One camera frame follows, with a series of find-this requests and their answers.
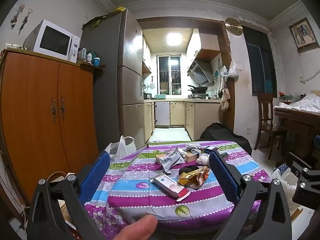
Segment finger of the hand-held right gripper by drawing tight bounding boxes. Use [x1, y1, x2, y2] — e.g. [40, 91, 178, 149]
[286, 152, 313, 180]
[292, 167, 320, 210]

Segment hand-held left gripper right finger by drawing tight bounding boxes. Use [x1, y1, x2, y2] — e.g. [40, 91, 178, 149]
[208, 150, 293, 240]

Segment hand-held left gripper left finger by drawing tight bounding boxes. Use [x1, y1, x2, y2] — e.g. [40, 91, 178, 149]
[26, 152, 112, 240]

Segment white blue plastic wrapper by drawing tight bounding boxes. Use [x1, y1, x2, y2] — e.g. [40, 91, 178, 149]
[156, 147, 185, 175]

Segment gold foil wrapper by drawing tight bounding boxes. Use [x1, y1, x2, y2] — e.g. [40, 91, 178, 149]
[177, 166, 210, 189]

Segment black round pad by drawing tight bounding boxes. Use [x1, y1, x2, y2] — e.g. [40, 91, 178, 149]
[178, 165, 198, 176]

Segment dark wooden table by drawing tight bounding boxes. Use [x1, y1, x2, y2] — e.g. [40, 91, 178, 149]
[274, 107, 320, 160]

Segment black bag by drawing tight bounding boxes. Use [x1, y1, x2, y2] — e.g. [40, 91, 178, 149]
[195, 122, 252, 155]

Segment red white cardboard box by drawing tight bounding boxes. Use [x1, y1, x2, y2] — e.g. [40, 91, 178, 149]
[149, 172, 190, 202]

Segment floral striped tablecloth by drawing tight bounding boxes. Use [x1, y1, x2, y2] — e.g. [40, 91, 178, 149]
[84, 140, 272, 240]

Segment wooden chair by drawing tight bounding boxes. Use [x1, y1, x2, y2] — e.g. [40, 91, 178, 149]
[255, 92, 288, 160]

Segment white table cloth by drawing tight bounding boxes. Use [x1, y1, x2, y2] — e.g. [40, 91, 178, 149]
[272, 94, 320, 128]

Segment beige kitchen base cabinets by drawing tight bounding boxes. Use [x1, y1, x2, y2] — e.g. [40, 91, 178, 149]
[144, 99, 222, 142]

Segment hanging beige cloth bags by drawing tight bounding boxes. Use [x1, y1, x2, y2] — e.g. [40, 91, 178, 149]
[218, 66, 231, 112]

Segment orange wooden cabinet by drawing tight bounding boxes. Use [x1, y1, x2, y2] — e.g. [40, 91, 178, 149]
[0, 49, 104, 215]

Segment black wok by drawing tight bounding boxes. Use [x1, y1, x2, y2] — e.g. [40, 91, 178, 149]
[187, 84, 209, 93]

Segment steel range hood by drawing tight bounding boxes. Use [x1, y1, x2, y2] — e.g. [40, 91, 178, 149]
[187, 59, 213, 85]

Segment hanging white plastic bag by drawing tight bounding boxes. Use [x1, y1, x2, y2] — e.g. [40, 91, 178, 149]
[228, 60, 240, 78]

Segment dark curtained window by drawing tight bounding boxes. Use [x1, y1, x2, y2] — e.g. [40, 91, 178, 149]
[242, 26, 277, 97]

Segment kitchen window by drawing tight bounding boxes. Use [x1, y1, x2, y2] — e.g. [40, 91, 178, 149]
[157, 54, 182, 95]

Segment grey refrigerator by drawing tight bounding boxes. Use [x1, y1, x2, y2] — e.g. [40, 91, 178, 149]
[80, 9, 145, 153]

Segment white microwave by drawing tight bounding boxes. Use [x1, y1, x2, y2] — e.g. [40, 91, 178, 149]
[24, 19, 81, 64]

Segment square ceiling light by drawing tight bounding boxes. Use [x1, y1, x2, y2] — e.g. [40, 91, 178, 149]
[166, 32, 183, 46]

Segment dark green bundle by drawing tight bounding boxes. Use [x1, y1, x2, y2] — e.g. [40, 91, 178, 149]
[82, 15, 107, 28]

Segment white wall cable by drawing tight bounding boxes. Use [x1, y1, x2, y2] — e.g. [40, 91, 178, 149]
[299, 69, 320, 84]

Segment framed wall picture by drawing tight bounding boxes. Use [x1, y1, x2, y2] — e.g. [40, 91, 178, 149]
[288, 17, 318, 53]

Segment kitchen wall cabinet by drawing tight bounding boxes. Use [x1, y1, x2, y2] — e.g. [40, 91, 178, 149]
[142, 36, 152, 73]
[186, 29, 222, 63]

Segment gold wall clock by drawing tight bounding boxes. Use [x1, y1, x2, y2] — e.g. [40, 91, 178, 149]
[224, 17, 242, 36]

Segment hanging wall ornament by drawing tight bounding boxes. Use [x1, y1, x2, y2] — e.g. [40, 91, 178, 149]
[21, 9, 33, 29]
[10, 5, 21, 29]

